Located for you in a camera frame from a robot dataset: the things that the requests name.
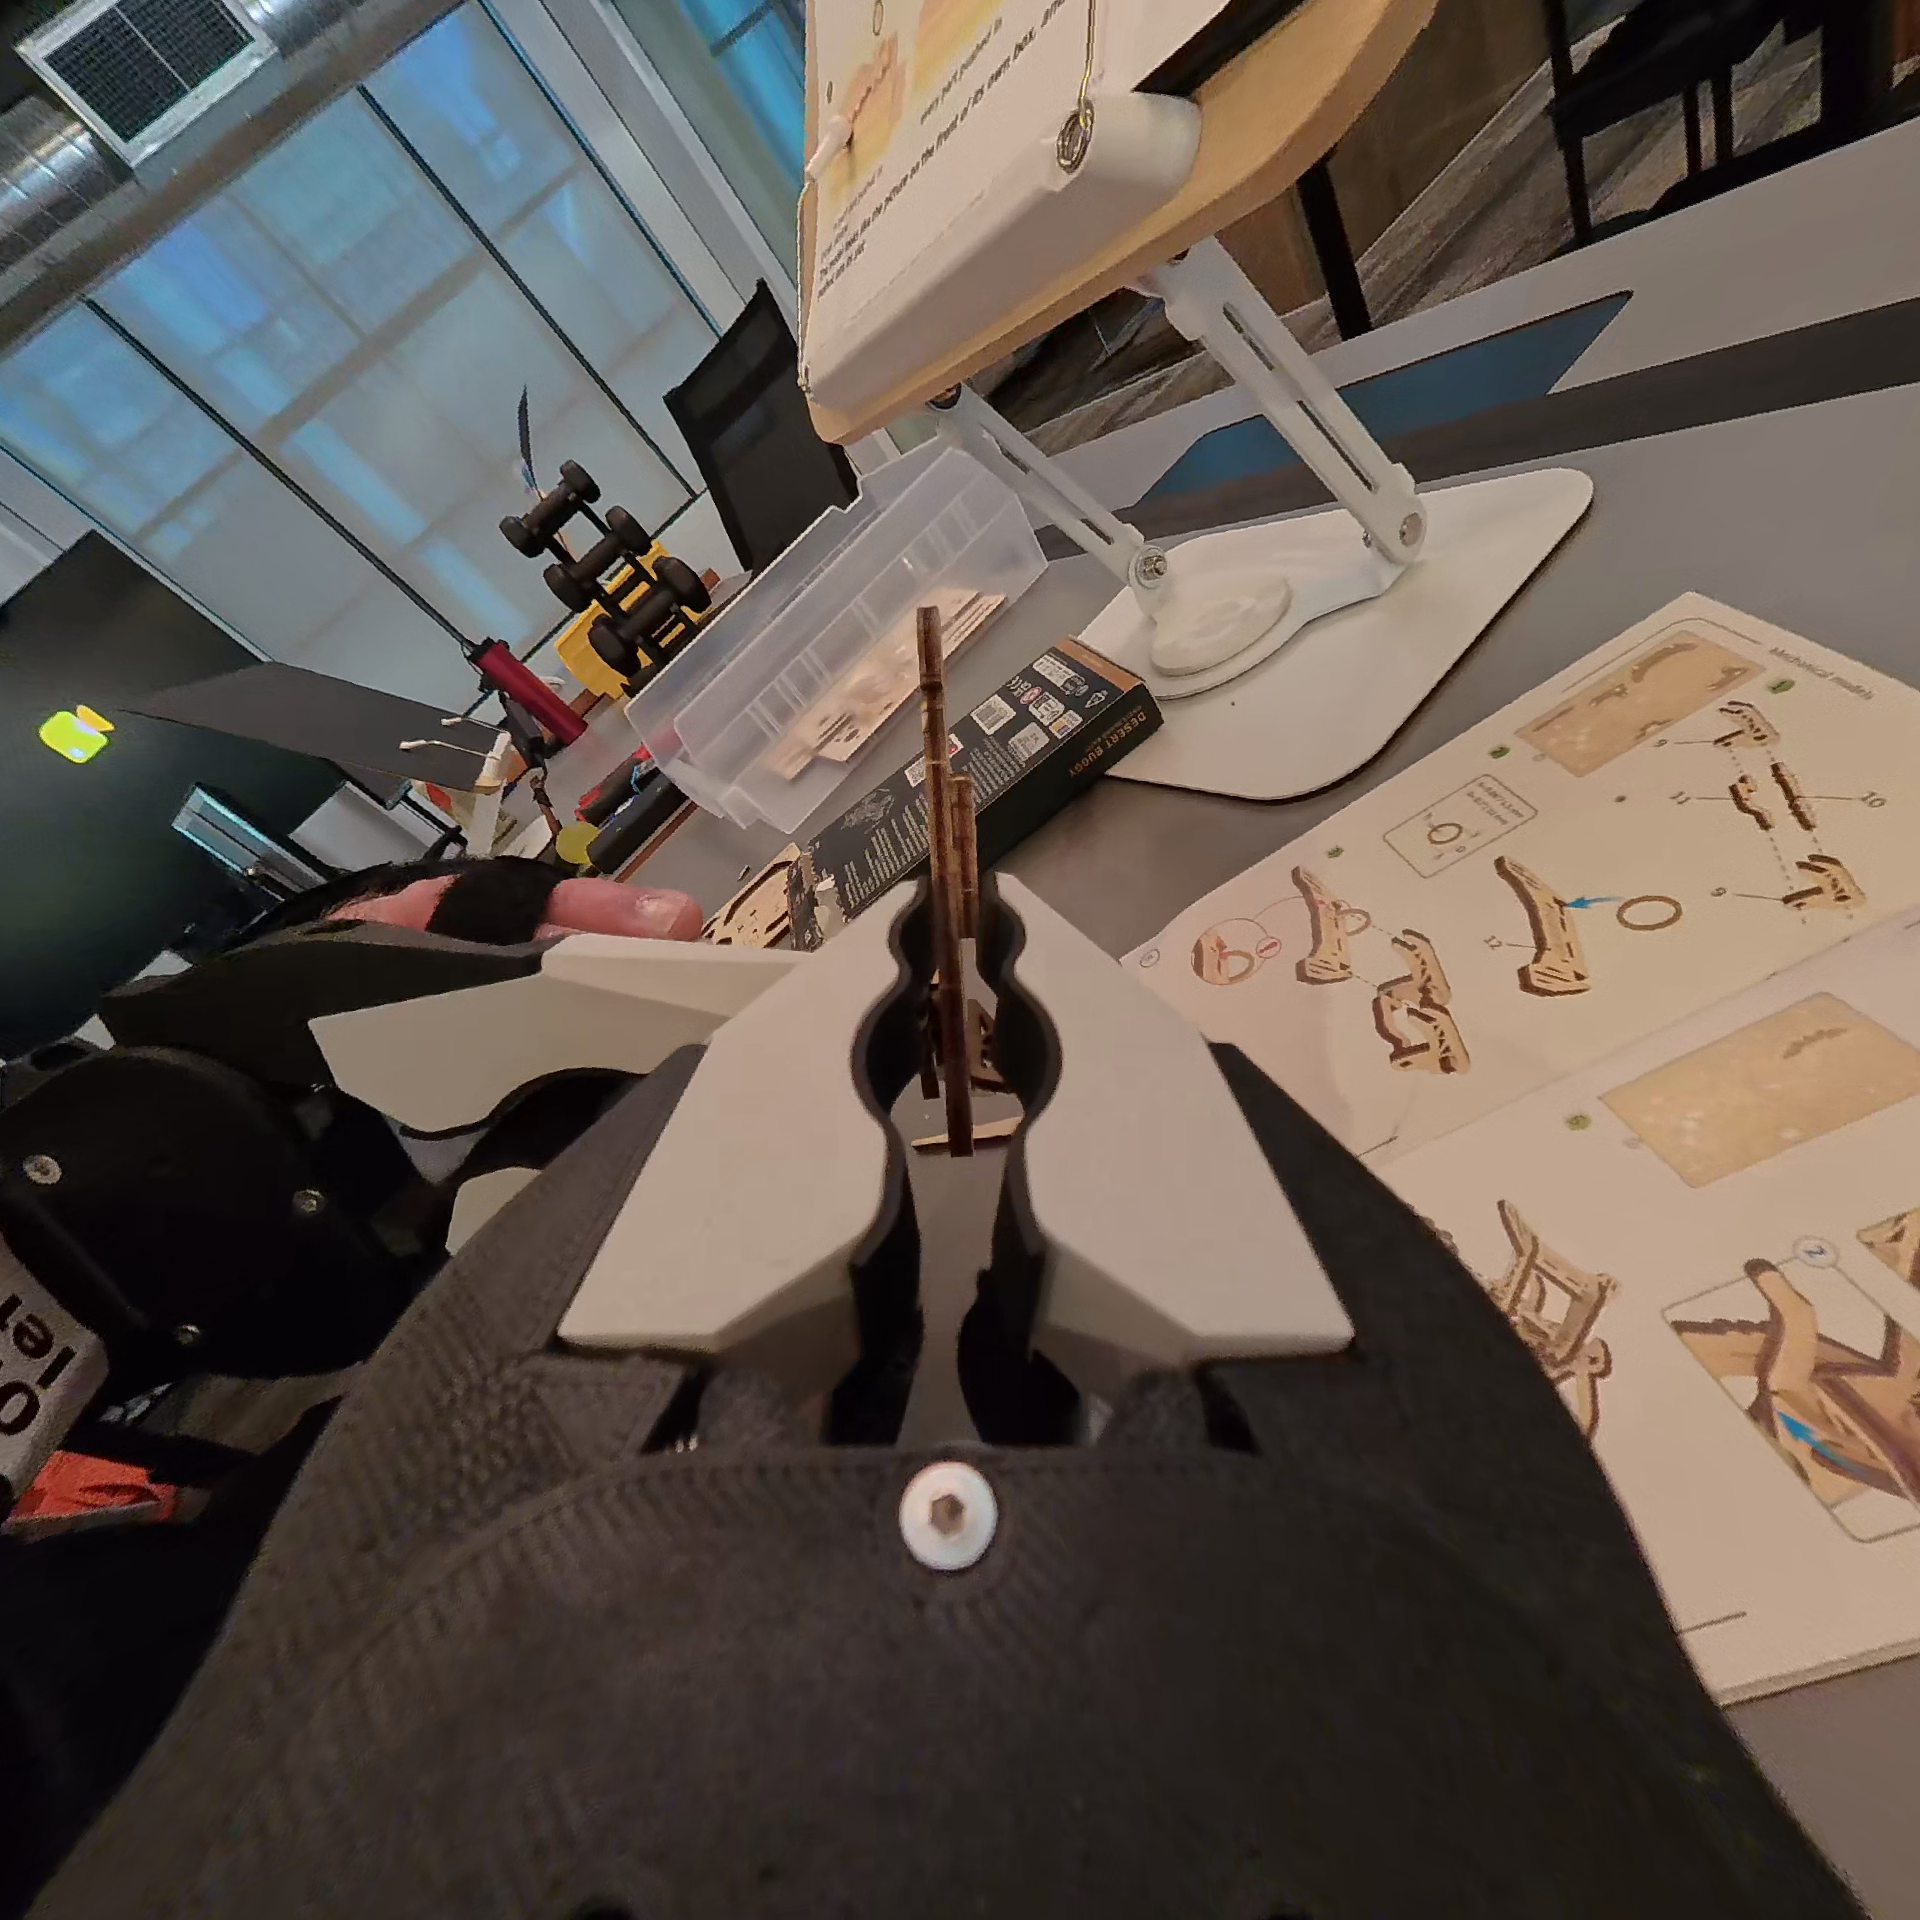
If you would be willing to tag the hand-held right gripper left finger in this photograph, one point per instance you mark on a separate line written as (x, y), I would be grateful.
(738, 1183)

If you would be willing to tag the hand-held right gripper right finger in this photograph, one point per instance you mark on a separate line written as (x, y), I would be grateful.
(1184, 1183)

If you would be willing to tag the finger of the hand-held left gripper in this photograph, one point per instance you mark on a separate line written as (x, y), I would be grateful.
(483, 1208)
(495, 1047)

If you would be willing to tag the black model kit box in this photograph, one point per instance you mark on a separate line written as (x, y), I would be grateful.
(1038, 751)

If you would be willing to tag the person's left hand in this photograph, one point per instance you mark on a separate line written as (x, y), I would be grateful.
(633, 913)

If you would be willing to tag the laser-cut wooden sheet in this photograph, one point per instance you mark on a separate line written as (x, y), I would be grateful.
(759, 899)

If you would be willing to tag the red cylindrical tool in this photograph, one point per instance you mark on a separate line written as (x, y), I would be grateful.
(521, 696)

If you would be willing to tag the wooden part sheets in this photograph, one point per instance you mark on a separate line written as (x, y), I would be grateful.
(815, 741)

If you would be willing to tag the instruction booklet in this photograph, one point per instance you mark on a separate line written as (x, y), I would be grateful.
(1647, 935)

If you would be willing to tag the black display screen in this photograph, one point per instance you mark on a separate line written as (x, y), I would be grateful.
(139, 633)

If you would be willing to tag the clear plastic bin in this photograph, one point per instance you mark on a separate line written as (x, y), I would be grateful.
(839, 604)

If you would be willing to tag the black office chair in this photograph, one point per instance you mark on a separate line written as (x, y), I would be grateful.
(759, 437)

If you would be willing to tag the blue desk mat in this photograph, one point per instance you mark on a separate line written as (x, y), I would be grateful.
(1430, 386)

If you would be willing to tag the white vent grille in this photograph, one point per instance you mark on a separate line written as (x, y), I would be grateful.
(143, 68)

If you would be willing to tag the white instruction sheet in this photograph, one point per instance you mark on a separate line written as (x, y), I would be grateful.
(963, 89)

